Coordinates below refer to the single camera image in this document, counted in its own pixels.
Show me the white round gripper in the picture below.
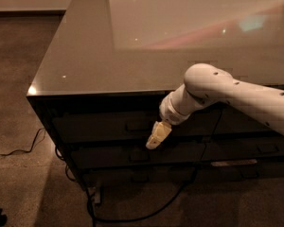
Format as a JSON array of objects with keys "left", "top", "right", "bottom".
[{"left": 146, "top": 93, "right": 188, "bottom": 149}]

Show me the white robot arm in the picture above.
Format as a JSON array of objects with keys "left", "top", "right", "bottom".
[{"left": 146, "top": 63, "right": 284, "bottom": 149}]

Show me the dark cabinet with glossy top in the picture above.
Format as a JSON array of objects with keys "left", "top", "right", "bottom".
[{"left": 27, "top": 0, "right": 284, "bottom": 188}]

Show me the thin black floor cable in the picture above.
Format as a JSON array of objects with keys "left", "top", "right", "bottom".
[{"left": 0, "top": 127, "right": 46, "bottom": 159}]

